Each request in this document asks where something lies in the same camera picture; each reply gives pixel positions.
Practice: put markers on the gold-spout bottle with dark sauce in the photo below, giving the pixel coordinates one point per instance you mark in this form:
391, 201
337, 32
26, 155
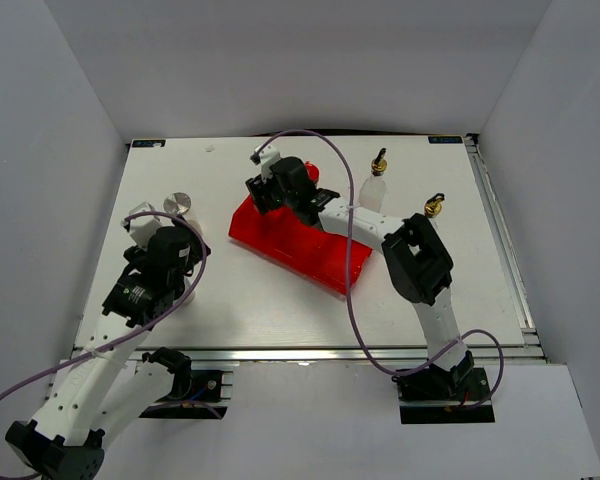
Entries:
373, 190

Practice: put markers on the aluminium table frame rail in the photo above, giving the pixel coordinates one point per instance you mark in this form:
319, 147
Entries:
505, 249

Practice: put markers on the red plastic organizer bin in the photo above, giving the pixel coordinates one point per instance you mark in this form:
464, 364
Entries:
307, 250

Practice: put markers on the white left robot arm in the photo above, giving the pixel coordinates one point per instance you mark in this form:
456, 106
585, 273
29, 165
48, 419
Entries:
68, 436

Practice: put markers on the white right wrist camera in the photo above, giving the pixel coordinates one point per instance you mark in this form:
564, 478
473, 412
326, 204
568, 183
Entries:
265, 157

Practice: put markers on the blue label sticker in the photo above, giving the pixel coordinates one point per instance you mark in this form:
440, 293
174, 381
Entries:
148, 143
445, 139

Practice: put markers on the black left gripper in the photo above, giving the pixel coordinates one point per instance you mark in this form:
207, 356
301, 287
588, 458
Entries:
195, 254

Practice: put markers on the silver-lidded clear jar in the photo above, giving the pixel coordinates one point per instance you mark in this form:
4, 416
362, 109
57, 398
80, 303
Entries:
180, 204

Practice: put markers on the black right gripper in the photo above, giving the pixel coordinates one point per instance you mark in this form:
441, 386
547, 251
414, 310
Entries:
258, 189

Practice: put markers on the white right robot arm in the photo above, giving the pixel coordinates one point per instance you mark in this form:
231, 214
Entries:
418, 263

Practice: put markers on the blue label sticker left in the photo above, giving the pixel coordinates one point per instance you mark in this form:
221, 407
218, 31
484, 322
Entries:
148, 143

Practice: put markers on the blue label sticker right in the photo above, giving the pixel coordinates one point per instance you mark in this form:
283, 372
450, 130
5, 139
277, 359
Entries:
445, 139

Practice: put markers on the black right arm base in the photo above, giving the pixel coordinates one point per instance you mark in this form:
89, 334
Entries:
425, 399

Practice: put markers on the gold-spout clear oil bottle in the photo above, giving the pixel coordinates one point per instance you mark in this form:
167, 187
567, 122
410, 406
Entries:
433, 207

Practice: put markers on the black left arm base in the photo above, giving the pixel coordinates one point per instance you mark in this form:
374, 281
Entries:
195, 394

